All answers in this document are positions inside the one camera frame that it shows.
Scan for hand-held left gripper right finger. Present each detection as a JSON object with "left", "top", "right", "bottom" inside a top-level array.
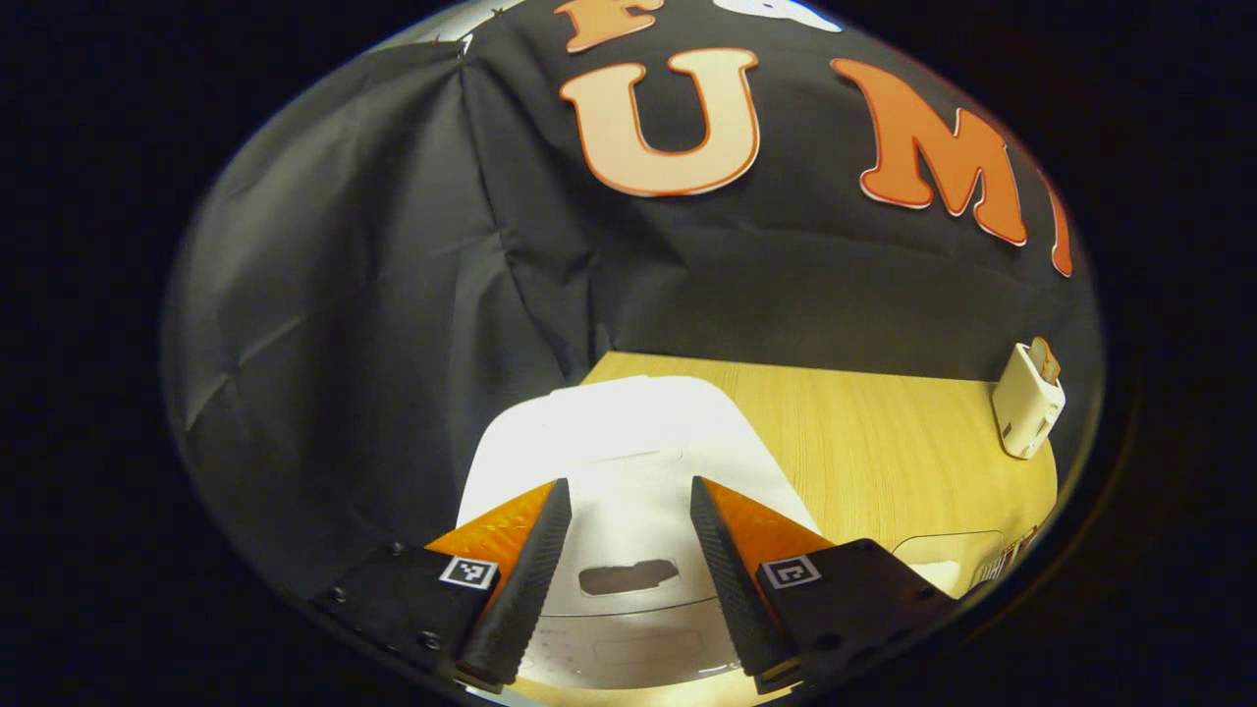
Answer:
[{"left": 689, "top": 476, "right": 958, "bottom": 694}]

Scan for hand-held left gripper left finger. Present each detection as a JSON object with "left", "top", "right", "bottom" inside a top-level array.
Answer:
[{"left": 312, "top": 478, "right": 573, "bottom": 693}]

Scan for white rice cooker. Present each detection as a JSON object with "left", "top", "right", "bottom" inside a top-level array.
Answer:
[{"left": 457, "top": 375, "right": 826, "bottom": 690}]

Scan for metal wire chopstick holder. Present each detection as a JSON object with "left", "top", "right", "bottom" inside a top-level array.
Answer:
[{"left": 967, "top": 525, "right": 1042, "bottom": 592}]

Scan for clear plastic container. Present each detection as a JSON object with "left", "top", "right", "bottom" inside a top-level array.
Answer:
[{"left": 892, "top": 530, "right": 1008, "bottom": 598}]

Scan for black backdrop cloth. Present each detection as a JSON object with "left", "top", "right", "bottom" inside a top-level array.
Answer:
[{"left": 162, "top": 0, "right": 1106, "bottom": 610}]

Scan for white toaster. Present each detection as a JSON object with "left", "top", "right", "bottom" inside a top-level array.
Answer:
[{"left": 991, "top": 341, "right": 1066, "bottom": 461}]

